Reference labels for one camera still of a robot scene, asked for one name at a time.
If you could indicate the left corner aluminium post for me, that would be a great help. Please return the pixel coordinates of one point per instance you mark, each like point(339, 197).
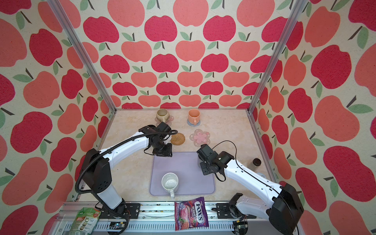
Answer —
point(64, 21)

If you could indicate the right corner aluminium post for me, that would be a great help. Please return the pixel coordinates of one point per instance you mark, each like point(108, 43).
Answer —
point(281, 45)

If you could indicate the corner aluminium post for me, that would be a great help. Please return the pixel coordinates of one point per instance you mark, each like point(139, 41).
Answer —
point(64, 21)
point(281, 45)

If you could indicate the woven rattan round coaster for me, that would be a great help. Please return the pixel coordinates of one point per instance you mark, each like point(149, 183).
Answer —
point(177, 139)

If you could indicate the pink flower coaster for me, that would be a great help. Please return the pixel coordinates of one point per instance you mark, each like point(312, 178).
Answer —
point(200, 137)
point(169, 121)

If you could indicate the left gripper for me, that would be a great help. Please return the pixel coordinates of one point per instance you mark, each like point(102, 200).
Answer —
point(168, 153)

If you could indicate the aluminium front rail frame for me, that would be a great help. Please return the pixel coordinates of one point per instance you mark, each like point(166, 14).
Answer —
point(157, 218)

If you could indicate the cream beige mug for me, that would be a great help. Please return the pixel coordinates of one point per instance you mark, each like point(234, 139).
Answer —
point(162, 115)

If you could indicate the green snack packet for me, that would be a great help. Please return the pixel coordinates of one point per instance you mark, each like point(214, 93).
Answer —
point(85, 221)

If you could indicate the purple Fox's candy bag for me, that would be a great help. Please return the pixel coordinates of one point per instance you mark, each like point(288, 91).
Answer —
point(190, 214)

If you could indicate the grey woven round coaster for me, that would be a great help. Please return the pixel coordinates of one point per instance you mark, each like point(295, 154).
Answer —
point(192, 124)

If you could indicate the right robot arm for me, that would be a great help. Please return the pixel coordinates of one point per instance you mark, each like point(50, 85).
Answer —
point(281, 204)

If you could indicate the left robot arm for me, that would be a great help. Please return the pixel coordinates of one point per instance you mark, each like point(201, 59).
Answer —
point(96, 178)

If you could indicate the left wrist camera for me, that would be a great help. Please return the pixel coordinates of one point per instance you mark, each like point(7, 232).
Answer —
point(163, 127)

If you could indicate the peach orange mug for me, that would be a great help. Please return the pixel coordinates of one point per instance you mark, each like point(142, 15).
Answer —
point(194, 116)

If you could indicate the lavender tray mat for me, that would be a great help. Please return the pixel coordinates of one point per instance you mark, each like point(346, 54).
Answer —
point(186, 166)

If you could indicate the white mug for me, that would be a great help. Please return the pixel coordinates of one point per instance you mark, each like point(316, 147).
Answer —
point(170, 183)

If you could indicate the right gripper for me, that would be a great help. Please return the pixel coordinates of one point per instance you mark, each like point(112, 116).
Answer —
point(202, 169)

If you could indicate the grey jar dark lid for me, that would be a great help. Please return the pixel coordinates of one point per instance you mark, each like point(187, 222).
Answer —
point(256, 162)

